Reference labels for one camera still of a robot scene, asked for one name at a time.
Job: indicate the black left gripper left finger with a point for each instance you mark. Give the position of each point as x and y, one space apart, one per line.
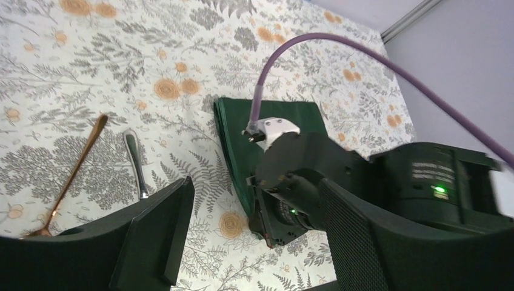
139 247

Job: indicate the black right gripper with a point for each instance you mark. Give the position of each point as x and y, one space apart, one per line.
286 179

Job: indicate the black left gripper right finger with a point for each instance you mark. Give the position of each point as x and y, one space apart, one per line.
373 249

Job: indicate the dark green cloth napkin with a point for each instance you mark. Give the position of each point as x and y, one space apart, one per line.
241 156

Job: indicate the copper spoon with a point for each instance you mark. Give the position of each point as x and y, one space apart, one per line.
93 136

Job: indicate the black table knife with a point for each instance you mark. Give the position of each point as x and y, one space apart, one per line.
131 143

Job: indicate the floral patterned table mat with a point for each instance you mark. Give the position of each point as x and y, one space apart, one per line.
155 67

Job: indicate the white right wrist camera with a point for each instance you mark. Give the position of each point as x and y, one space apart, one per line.
266 131

